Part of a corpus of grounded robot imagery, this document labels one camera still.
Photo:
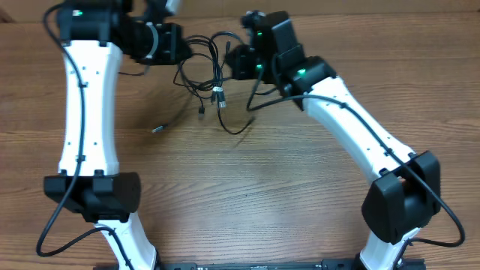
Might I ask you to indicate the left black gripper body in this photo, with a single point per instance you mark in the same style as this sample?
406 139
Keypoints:
160 46

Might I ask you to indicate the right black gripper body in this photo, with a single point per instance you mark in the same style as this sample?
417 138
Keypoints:
248 66

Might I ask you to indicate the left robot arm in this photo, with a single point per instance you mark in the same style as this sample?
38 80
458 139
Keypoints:
94 37

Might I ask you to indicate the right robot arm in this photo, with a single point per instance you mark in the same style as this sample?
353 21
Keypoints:
403 185

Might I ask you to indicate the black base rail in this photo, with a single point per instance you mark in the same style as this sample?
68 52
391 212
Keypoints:
258 266

